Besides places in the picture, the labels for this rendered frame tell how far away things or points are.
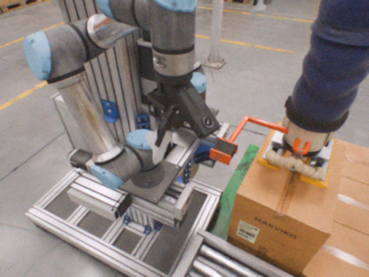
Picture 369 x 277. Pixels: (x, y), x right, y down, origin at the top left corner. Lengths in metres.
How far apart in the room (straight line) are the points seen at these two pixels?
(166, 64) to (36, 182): 2.45
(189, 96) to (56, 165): 2.47
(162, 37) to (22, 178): 2.60
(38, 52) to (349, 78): 0.93
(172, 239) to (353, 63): 1.47
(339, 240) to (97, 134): 1.40
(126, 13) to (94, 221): 1.74
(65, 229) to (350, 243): 1.80
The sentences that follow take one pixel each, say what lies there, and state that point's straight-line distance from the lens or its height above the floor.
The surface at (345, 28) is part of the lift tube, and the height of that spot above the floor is 1.64.
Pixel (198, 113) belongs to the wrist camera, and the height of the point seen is 1.62.
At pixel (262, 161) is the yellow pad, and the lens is 1.18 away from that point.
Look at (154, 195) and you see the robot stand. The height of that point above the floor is 1.04.
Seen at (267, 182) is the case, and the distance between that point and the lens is 1.27.
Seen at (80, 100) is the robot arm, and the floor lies 1.47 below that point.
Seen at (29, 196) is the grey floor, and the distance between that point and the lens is 2.72.
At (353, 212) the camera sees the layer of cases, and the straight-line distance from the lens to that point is 1.89.
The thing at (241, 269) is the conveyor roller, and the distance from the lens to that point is 1.47.
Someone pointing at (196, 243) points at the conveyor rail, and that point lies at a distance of 1.44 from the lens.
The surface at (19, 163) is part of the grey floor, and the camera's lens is 3.08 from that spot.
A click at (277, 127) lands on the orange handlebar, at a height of 1.19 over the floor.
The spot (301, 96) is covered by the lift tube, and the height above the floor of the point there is 1.38.
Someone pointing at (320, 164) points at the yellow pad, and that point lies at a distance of 1.22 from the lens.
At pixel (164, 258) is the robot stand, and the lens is 1.83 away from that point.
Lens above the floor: 1.89
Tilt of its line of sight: 43 degrees down
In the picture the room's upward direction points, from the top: straight up
